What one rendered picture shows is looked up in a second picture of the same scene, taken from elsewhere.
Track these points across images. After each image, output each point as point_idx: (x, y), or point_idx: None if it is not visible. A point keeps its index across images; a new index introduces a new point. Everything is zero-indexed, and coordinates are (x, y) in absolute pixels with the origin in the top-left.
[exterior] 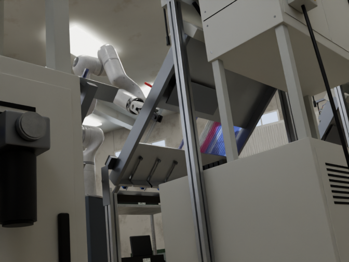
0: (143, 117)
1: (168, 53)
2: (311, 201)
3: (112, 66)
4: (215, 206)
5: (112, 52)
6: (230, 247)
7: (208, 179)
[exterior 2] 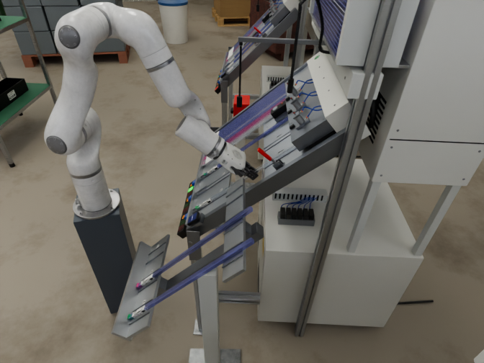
0: (257, 195)
1: (321, 148)
2: (401, 284)
3: (174, 80)
4: (325, 273)
5: (163, 44)
6: (328, 292)
7: (326, 259)
